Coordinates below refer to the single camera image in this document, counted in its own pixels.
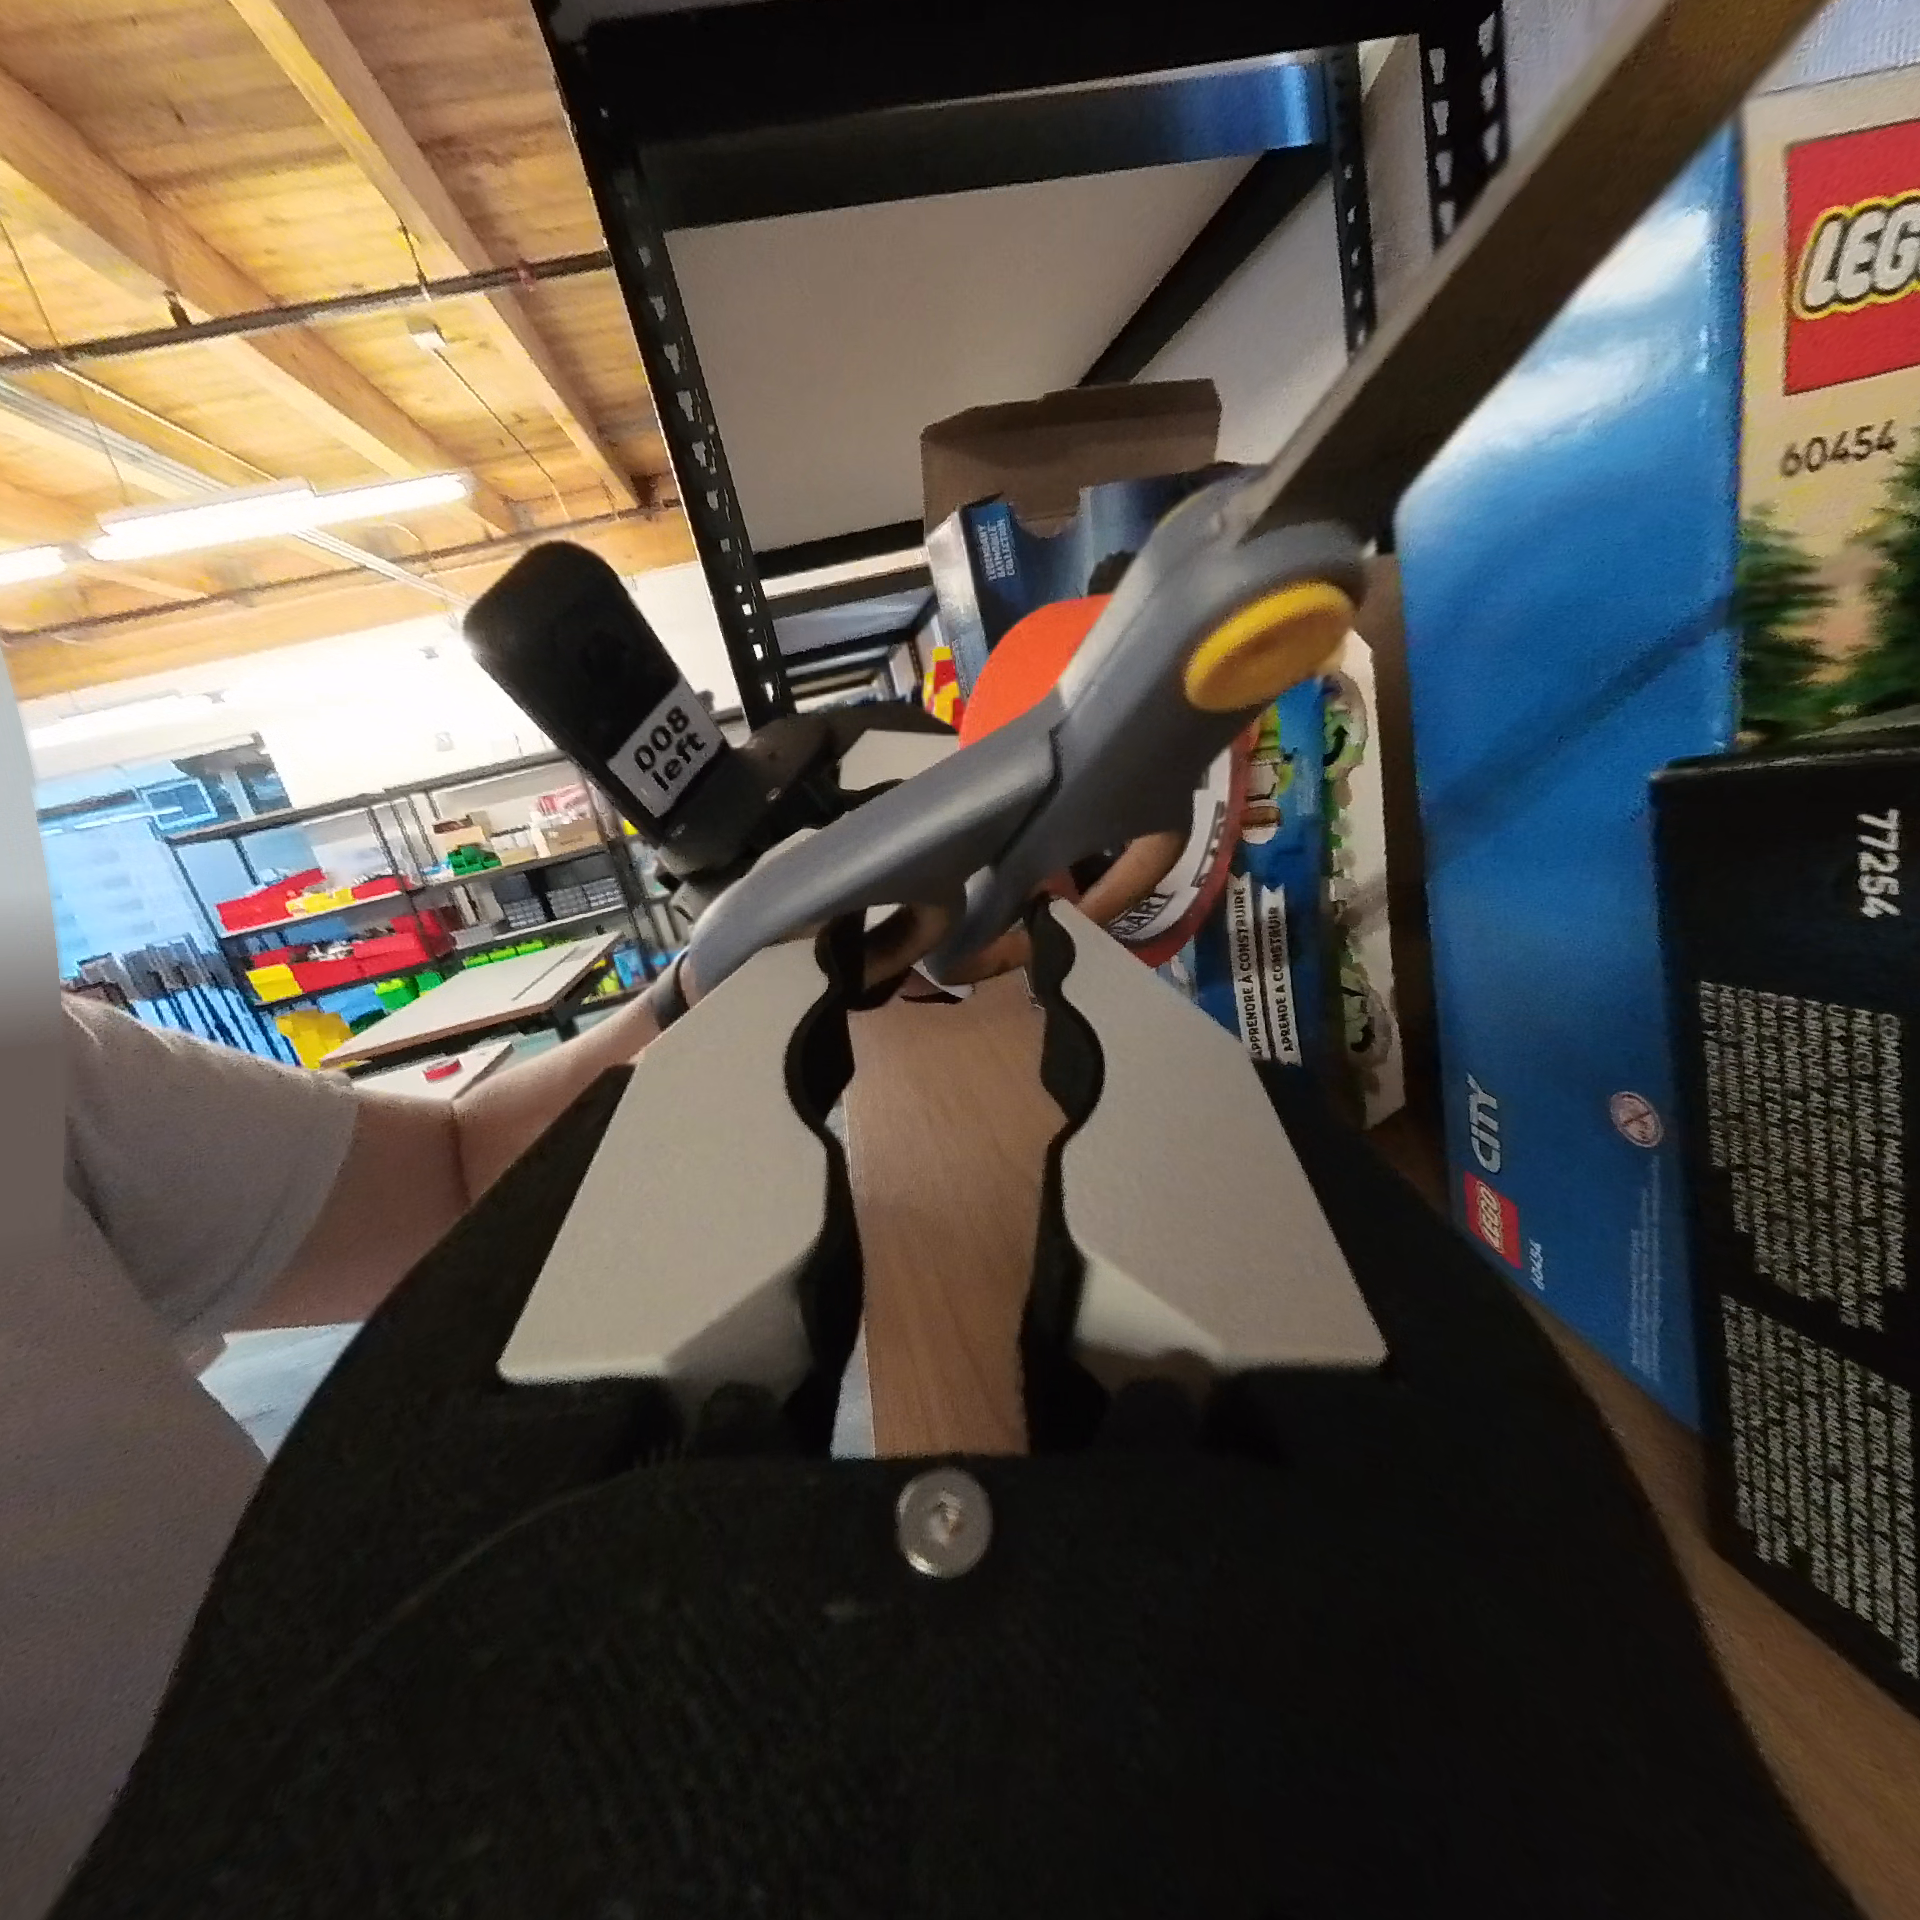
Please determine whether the ceiling pipe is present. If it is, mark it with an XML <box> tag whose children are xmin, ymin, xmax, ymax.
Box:
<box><xmin>0</xmin><ymin>250</ymin><xmax>621</xmax><ymax>380</ymax></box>

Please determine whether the wooden desk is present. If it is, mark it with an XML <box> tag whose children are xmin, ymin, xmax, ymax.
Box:
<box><xmin>840</xmin><ymin>960</ymin><xmax>1920</xmax><ymax>1920</ymax></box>

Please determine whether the black metal shelf rack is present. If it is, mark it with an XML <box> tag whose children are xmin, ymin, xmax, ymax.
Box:
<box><xmin>532</xmin><ymin>0</ymin><xmax>1511</xmax><ymax>726</ymax></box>

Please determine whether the long ceiling light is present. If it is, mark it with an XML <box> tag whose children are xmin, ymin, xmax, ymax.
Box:
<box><xmin>87</xmin><ymin>471</ymin><xmax>476</xmax><ymax>566</ymax></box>

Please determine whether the person's grey shirt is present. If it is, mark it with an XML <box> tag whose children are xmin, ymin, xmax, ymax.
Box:
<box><xmin>0</xmin><ymin>992</ymin><xmax>366</xmax><ymax>1920</ymax></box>

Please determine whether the blue open toy brick box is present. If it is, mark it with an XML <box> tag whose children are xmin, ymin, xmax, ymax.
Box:
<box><xmin>918</xmin><ymin>378</ymin><xmax>1404</xmax><ymax>1135</ymax></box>

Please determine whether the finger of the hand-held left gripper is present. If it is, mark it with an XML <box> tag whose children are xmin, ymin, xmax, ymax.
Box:
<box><xmin>832</xmin><ymin>728</ymin><xmax>964</xmax><ymax>796</ymax></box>

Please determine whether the blue toy box tree print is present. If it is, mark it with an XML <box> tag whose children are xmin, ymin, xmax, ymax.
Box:
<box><xmin>1392</xmin><ymin>60</ymin><xmax>1920</xmax><ymax>1434</ymax></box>

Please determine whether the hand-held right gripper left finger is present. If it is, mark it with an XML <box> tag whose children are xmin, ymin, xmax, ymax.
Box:
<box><xmin>499</xmin><ymin>906</ymin><xmax>871</xmax><ymax>1459</ymax></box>

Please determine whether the white work table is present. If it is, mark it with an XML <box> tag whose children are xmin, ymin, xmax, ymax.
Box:
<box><xmin>318</xmin><ymin>930</ymin><xmax>627</xmax><ymax>1072</ymax></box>

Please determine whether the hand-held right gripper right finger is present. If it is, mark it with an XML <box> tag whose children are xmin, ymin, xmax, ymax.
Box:
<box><xmin>1024</xmin><ymin>894</ymin><xmax>1391</xmax><ymax>1454</ymax></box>

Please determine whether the shelf unit with coloured bins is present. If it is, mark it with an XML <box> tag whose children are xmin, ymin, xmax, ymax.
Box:
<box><xmin>163</xmin><ymin>750</ymin><xmax>670</xmax><ymax>1061</ymax></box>

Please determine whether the person's left forearm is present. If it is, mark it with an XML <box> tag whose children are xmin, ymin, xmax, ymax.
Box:
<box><xmin>225</xmin><ymin>967</ymin><xmax>708</xmax><ymax>1338</ymax></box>

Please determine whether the black toy brick box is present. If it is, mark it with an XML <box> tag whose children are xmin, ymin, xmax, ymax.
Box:
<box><xmin>1646</xmin><ymin>717</ymin><xmax>1920</xmax><ymax>1717</ymax></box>

